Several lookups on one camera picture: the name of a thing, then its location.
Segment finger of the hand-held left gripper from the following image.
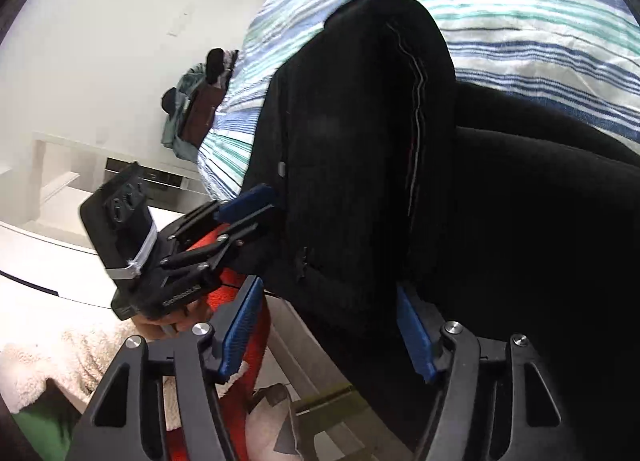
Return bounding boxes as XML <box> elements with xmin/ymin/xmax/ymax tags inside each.
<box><xmin>159</xmin><ymin>208</ymin><xmax>277</xmax><ymax>273</ymax></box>
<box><xmin>175</xmin><ymin>184</ymin><xmax>279</xmax><ymax>243</ymax></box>

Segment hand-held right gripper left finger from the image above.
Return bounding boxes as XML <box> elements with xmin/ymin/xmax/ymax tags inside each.
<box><xmin>65</xmin><ymin>276</ymin><xmax>265</xmax><ymax>461</ymax></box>

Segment green cloth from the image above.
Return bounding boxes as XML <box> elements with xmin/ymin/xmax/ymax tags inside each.
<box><xmin>10</xmin><ymin>387</ymin><xmax>81</xmax><ymax>461</ymax></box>

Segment white bed frame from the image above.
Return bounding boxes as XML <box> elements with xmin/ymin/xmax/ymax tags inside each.
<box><xmin>260</xmin><ymin>291</ymin><xmax>417</xmax><ymax>461</ymax></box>

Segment red garment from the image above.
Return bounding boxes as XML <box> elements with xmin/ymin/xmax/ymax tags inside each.
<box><xmin>165</xmin><ymin>224</ymin><xmax>274</xmax><ymax>461</ymax></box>

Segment white fluffy blanket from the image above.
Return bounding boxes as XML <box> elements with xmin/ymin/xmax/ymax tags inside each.
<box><xmin>0</xmin><ymin>321</ymin><xmax>187</xmax><ymax>434</ymax></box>

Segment pile of clothes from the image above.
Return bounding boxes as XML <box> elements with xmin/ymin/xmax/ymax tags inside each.
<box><xmin>160</xmin><ymin>48</ymin><xmax>244</xmax><ymax>163</ymax></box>

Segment person's left hand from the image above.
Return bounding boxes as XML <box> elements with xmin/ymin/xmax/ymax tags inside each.
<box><xmin>134</xmin><ymin>291</ymin><xmax>223</xmax><ymax>341</ymax></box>

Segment black pants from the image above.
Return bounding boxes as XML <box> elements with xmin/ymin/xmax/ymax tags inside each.
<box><xmin>240</xmin><ymin>0</ymin><xmax>640</xmax><ymax>461</ymax></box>

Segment white shelf unit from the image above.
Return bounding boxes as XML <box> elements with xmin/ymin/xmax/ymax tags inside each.
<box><xmin>0</xmin><ymin>131</ymin><xmax>221</xmax><ymax>312</ymax></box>

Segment striped bed sheet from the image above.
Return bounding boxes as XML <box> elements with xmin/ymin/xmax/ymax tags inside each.
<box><xmin>196</xmin><ymin>0</ymin><xmax>640</xmax><ymax>194</ymax></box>

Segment grey cloth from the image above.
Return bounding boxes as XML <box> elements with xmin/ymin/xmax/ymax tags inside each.
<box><xmin>247</xmin><ymin>383</ymin><xmax>314</xmax><ymax>457</ymax></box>

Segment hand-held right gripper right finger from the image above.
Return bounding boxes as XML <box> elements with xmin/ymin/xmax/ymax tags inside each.
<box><xmin>395</xmin><ymin>283</ymin><xmax>587</xmax><ymax>461</ymax></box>

